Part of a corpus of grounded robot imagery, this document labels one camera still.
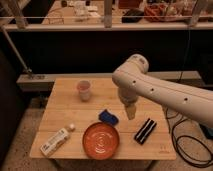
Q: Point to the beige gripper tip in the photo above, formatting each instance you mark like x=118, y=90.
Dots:
x=130, y=111

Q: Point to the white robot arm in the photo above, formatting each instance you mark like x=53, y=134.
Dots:
x=132, y=81

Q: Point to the blue cloth piece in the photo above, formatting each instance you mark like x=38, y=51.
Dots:
x=107, y=117

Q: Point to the black white striped block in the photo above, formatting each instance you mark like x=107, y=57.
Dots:
x=145, y=131

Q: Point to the orange round plate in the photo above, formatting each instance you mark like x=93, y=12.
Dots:
x=100, y=141

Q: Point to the wooden table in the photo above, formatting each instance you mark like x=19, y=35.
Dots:
x=65, y=107

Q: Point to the pink plastic cup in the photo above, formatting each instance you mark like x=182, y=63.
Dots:
x=83, y=88

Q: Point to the white squeeze bottle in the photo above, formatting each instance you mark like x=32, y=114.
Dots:
x=56, y=140

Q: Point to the black power box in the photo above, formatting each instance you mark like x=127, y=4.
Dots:
x=208, y=132

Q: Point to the black object on shelf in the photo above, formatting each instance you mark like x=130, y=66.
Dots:
x=132, y=16

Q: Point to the red basket on shelf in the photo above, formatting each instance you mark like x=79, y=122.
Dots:
x=161, y=13

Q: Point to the metal diagonal pole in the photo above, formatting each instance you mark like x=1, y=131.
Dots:
x=26, y=69

